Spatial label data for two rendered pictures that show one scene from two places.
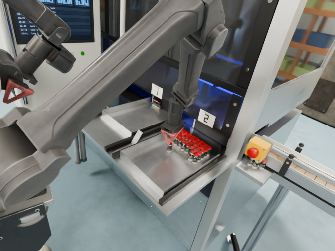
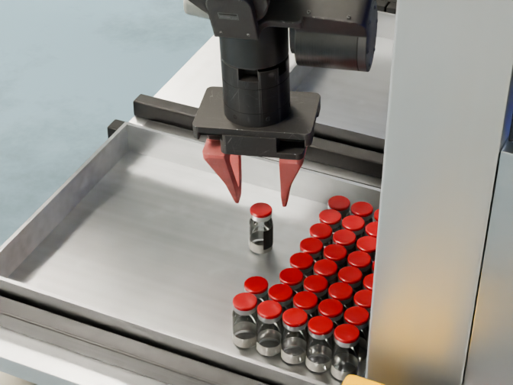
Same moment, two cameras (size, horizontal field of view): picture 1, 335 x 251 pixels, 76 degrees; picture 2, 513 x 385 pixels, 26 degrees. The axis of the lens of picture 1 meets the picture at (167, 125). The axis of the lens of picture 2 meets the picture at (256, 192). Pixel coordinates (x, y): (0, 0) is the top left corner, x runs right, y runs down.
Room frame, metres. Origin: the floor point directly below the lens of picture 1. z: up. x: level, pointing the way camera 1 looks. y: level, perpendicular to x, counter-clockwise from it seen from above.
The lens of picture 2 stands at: (0.52, -0.79, 1.55)
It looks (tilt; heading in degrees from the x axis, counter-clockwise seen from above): 37 degrees down; 73
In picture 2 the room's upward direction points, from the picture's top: straight up
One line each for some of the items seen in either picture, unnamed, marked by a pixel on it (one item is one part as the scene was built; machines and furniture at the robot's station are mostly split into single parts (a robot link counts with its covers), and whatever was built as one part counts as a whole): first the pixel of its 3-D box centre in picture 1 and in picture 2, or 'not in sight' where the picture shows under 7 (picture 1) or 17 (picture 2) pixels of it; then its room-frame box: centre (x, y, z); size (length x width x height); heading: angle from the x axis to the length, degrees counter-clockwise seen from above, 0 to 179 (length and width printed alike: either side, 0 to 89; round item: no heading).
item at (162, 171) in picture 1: (171, 156); (217, 251); (0.71, -0.04, 0.90); 0.34 x 0.26 x 0.04; 139
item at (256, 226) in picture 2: (169, 148); (260, 229); (0.75, -0.03, 0.90); 0.02 x 0.02 x 0.04
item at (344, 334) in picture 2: (194, 142); (378, 292); (0.82, -0.14, 0.90); 0.18 x 0.02 x 0.05; 49
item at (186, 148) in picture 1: (185, 147); (305, 271); (0.77, -0.09, 0.90); 0.18 x 0.02 x 0.05; 49
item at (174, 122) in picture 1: (174, 118); (256, 91); (0.75, -0.02, 1.05); 0.10 x 0.07 x 0.07; 153
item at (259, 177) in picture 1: (255, 169); not in sight; (0.74, -0.42, 0.87); 0.14 x 0.13 x 0.02; 139
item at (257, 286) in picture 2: (191, 156); (256, 303); (0.72, -0.12, 0.90); 0.02 x 0.02 x 0.05
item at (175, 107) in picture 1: (177, 105); (260, 27); (0.75, -0.03, 1.11); 0.07 x 0.06 x 0.07; 149
